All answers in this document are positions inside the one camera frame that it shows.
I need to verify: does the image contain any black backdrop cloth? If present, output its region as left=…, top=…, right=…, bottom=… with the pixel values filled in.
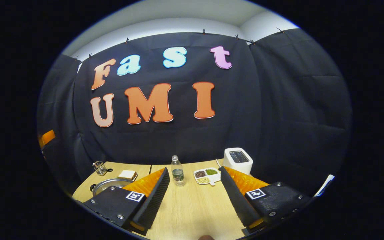
left=37, top=28, right=352, bottom=197

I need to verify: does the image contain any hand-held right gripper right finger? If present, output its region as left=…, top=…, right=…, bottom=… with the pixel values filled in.
left=219, top=166, right=312, bottom=234

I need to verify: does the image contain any row of black cloth clips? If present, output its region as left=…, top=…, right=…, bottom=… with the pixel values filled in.
left=75, top=27, right=284, bottom=62

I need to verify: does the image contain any small glass jar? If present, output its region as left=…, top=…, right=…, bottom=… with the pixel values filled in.
left=92, top=161, right=108, bottom=176

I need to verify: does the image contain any white toaster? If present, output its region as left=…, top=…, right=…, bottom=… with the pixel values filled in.
left=223, top=147, right=254, bottom=175

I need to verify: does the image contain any clear plastic water bottle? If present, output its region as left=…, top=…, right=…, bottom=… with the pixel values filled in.
left=171, top=155, right=185, bottom=186

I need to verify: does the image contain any steel pot with yellow beans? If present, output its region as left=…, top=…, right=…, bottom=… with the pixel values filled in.
left=90, top=177, right=134, bottom=197

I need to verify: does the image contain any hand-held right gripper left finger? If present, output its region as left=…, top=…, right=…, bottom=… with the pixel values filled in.
left=83, top=167, right=170, bottom=235

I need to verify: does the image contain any white divided plate of beans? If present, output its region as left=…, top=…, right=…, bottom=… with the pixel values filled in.
left=193, top=167, right=221, bottom=186

